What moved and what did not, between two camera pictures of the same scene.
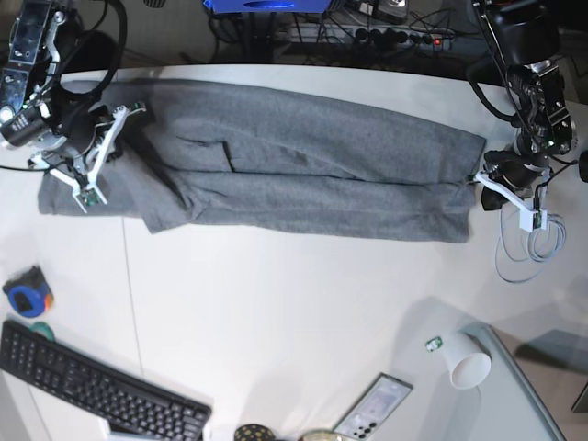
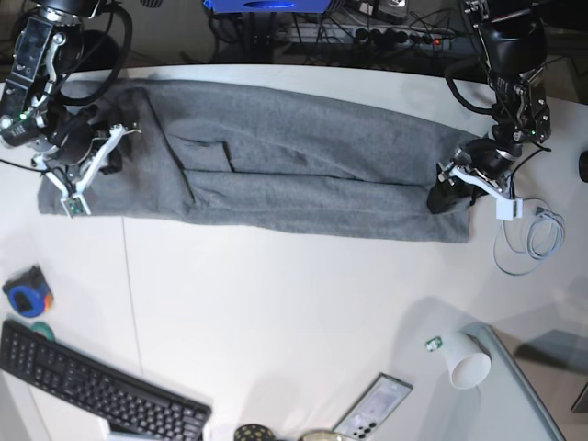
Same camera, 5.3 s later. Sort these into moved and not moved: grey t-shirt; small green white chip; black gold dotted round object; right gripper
Moved: right gripper
Not moved: small green white chip; grey t-shirt; black gold dotted round object
